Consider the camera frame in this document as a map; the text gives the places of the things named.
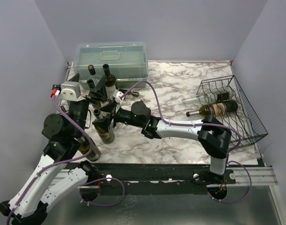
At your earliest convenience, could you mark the dark bottle tan label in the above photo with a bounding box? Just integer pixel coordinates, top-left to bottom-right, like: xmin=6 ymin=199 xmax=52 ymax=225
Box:
xmin=93 ymin=109 xmax=115 ymax=144

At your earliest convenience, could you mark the dark wine bottle maroon label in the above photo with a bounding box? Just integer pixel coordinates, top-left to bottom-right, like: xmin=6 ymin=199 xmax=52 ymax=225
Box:
xmin=185 ymin=100 xmax=238 ymax=117

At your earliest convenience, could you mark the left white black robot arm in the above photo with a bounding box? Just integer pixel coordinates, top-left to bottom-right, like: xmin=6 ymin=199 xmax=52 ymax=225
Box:
xmin=0 ymin=74 xmax=101 ymax=225

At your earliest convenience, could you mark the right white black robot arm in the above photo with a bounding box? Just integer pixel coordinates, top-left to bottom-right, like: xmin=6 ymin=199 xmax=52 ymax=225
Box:
xmin=92 ymin=101 xmax=232 ymax=184

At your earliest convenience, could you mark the clear glass bottle standing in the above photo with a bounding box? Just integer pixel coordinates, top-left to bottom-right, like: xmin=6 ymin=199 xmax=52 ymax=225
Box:
xmin=101 ymin=99 xmax=112 ymax=117

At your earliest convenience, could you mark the dark bottle beige label back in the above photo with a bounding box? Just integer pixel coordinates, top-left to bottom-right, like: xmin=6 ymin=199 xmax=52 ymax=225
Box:
xmin=103 ymin=64 xmax=118 ymax=100

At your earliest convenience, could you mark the dark bottle back left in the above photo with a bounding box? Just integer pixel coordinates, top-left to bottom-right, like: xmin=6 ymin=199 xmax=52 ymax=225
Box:
xmin=87 ymin=79 xmax=102 ymax=110

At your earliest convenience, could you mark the dark capped bottle rear left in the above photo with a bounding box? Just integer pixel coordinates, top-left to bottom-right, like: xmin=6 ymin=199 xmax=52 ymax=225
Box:
xmin=88 ymin=65 xmax=96 ymax=75

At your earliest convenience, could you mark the dark bottle front left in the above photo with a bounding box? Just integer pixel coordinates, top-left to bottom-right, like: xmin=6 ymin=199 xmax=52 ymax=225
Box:
xmin=78 ymin=135 xmax=102 ymax=162

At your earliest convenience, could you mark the clear bottle in rack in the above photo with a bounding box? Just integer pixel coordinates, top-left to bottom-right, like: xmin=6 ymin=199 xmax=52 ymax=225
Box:
xmin=182 ymin=91 xmax=232 ymax=104

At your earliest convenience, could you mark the black T-shaped corkscrew tool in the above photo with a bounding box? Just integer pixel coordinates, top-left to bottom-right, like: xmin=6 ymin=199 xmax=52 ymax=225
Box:
xmin=119 ymin=89 xmax=139 ymax=97

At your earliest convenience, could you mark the translucent green plastic storage box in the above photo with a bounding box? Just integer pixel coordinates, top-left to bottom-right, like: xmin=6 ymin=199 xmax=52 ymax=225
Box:
xmin=73 ymin=42 xmax=148 ymax=89

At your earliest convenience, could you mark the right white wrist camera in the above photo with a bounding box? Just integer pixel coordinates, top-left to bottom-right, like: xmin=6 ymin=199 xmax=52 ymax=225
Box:
xmin=111 ymin=90 xmax=124 ymax=104

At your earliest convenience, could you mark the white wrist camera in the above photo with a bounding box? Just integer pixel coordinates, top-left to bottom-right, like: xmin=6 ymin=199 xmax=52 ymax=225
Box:
xmin=51 ymin=81 xmax=85 ymax=102
xmin=111 ymin=90 xmax=124 ymax=104

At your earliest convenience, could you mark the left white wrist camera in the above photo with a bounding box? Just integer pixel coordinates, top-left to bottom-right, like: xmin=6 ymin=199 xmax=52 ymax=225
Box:
xmin=51 ymin=81 xmax=85 ymax=102

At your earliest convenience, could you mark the metal T-shaped bracket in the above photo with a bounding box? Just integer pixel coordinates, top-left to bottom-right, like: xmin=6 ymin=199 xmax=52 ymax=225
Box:
xmin=60 ymin=105 xmax=68 ymax=114

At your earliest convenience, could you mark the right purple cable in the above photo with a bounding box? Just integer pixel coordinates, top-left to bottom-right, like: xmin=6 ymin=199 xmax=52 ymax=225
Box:
xmin=120 ymin=80 xmax=252 ymax=203

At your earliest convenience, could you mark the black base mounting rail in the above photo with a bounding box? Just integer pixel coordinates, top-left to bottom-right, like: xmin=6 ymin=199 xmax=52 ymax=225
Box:
xmin=89 ymin=163 xmax=236 ymax=196

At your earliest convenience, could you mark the black wire wine rack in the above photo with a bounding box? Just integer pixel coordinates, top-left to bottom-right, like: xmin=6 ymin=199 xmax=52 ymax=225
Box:
xmin=196 ymin=75 xmax=268 ymax=149

